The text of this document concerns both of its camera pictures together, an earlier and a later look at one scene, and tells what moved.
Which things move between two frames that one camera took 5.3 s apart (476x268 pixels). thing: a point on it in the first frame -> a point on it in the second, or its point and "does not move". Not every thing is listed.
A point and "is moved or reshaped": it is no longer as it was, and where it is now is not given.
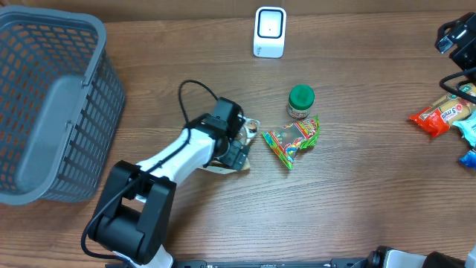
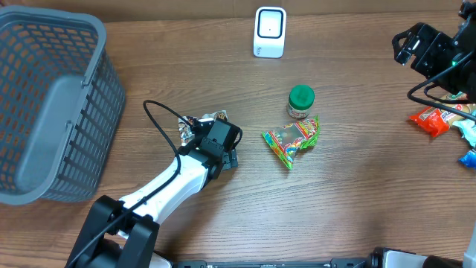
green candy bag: (287, 141) does not move
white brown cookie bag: (251, 126) is moved or reshaped
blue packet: (469, 159) does not move
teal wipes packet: (467, 127) does not move
